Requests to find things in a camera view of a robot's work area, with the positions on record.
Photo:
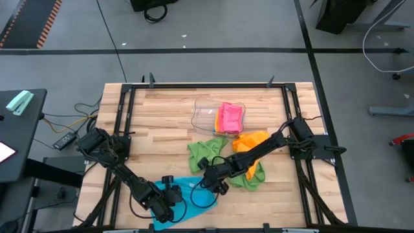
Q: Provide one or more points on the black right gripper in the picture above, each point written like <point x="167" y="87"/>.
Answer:
<point x="216" y="173"/>

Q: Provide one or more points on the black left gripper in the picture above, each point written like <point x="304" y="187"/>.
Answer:
<point x="163" y="204"/>

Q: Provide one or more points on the small green microfiber towel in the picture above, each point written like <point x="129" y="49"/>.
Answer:
<point x="207" y="150"/>

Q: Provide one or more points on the orange microfiber towel with label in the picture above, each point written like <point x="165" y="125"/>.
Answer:
<point x="216" y="124"/>

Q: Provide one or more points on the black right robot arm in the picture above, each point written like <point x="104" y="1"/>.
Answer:
<point x="275" y="142"/>

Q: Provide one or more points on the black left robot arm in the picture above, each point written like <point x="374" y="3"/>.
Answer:
<point x="123" y="171"/>

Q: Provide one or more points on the large green microfiber towel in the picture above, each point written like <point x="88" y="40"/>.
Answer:
<point x="252" y="182"/>

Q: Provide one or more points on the white light bar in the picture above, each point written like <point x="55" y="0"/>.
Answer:
<point x="300" y="231"/>
<point x="121" y="231"/>

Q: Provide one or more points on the clear plastic bin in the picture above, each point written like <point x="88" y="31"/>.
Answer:
<point x="202" y="116"/>

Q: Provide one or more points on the black equipment stand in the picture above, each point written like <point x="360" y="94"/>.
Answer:
<point x="55" y="171"/>

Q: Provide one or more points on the black power brick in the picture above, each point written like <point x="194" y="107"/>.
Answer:
<point x="64" y="140"/>

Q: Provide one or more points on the black side desk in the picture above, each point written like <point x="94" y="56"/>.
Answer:
<point x="19" y="136"/>

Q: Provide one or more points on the mint green stapler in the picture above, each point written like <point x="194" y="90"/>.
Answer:
<point x="19" y="102"/>

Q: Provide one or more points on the black equipment box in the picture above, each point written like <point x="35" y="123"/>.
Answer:
<point x="145" y="4"/>

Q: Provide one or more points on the grey metal desk foot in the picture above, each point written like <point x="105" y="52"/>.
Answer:
<point x="391" y="111"/>

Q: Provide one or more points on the red chair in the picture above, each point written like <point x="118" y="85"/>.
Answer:
<point x="402" y="138"/>

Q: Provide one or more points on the black equipment cabinet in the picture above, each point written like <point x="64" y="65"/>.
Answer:
<point x="336" y="16"/>

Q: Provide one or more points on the orange-striped black floor mat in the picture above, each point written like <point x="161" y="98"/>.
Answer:
<point x="29" y="22"/>

